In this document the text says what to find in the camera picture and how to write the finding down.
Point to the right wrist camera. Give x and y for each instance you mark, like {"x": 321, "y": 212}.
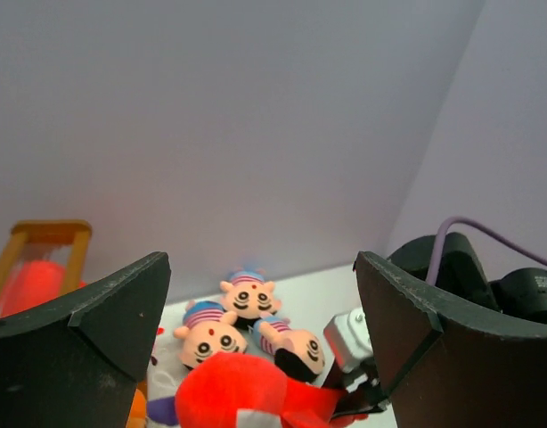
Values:
{"x": 349, "y": 339}

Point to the orange shark plush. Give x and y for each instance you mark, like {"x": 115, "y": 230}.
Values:
{"x": 137, "y": 417}

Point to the wooden toy shelf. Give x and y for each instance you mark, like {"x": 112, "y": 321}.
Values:
{"x": 62, "y": 241}

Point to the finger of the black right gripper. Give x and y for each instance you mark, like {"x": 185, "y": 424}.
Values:
{"x": 363, "y": 394}

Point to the red shark plush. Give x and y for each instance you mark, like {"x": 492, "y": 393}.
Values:
{"x": 232, "y": 390}
{"x": 34, "y": 283}

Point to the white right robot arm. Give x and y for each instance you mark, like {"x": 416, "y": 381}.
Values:
{"x": 450, "y": 264}

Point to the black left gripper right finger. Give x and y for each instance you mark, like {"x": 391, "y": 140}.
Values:
{"x": 446, "y": 362}

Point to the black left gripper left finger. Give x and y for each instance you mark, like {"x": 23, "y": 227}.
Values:
{"x": 75, "y": 361}

